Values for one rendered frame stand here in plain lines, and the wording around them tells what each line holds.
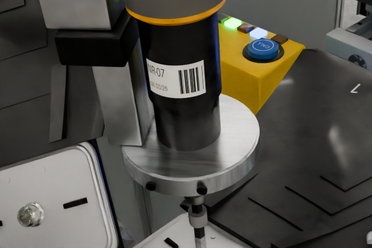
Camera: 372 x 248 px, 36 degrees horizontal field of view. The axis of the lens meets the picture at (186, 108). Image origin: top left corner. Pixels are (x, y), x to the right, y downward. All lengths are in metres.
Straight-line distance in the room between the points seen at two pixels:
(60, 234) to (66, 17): 0.13
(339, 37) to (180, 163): 0.72
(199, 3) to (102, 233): 0.14
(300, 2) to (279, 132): 1.24
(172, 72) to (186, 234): 0.16
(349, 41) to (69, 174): 0.70
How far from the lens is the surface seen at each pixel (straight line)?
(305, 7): 1.71
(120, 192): 1.41
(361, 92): 0.51
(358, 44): 0.94
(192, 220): 0.32
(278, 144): 0.44
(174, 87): 0.25
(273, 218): 0.38
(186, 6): 0.22
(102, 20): 0.24
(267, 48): 0.76
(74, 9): 0.24
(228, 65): 0.75
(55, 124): 0.30
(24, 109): 0.32
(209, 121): 0.27
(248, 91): 0.74
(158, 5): 0.22
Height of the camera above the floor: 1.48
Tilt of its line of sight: 37 degrees down
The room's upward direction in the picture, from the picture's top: 6 degrees counter-clockwise
